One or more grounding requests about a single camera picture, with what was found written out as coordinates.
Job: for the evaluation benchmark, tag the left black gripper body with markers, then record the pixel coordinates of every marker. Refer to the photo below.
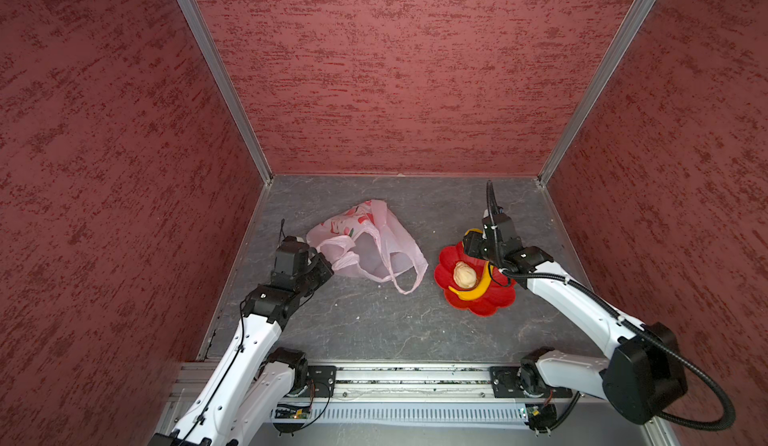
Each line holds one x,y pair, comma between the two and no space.
317,273

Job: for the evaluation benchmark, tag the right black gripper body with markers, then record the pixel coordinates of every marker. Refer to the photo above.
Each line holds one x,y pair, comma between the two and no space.
480,247

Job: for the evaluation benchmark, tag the beige fake fruit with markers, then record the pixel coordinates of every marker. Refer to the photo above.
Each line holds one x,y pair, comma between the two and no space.
464,276

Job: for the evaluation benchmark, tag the pink plastic bag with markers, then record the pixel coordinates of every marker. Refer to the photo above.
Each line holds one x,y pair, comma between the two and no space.
368,242

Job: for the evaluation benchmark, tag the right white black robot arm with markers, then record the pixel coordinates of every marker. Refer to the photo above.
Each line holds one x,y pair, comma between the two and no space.
640,371

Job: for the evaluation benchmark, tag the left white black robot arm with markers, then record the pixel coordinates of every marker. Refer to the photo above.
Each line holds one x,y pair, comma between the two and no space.
253,376

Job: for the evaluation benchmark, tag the red flower-shaped bowl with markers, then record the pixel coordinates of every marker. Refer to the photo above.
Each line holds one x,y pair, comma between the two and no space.
501,293

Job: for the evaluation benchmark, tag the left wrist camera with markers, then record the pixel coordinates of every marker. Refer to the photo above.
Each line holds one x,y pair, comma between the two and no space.
291,262

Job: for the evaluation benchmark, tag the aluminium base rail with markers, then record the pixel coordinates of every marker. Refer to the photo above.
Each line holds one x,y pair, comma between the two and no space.
422,382

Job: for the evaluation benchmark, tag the left aluminium corner post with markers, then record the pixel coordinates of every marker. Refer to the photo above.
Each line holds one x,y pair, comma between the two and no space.
206,45

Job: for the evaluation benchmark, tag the aluminium corner post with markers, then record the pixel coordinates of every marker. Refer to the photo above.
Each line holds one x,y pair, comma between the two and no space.
622,40
206,45

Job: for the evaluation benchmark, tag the white slotted cable duct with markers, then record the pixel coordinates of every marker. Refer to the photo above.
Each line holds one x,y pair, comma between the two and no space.
503,415

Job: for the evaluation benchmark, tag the right aluminium corner post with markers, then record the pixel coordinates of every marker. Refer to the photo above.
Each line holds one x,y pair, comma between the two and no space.
622,40

